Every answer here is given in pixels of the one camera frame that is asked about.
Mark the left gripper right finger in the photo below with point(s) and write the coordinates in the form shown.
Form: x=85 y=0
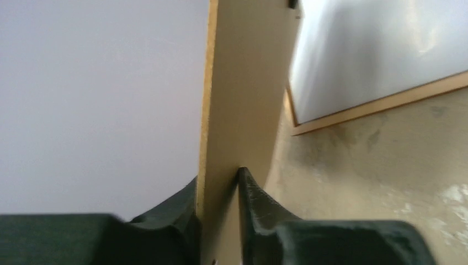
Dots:
x=270 y=234

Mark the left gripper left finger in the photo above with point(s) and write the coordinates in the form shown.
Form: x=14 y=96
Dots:
x=166 y=234

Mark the brown backing board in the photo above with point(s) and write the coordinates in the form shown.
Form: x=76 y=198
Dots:
x=248 y=54

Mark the orange wooden picture frame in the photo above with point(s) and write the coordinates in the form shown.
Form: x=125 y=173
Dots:
x=415 y=94

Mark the glossy photo print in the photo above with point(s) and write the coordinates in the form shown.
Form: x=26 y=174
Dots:
x=352 y=52

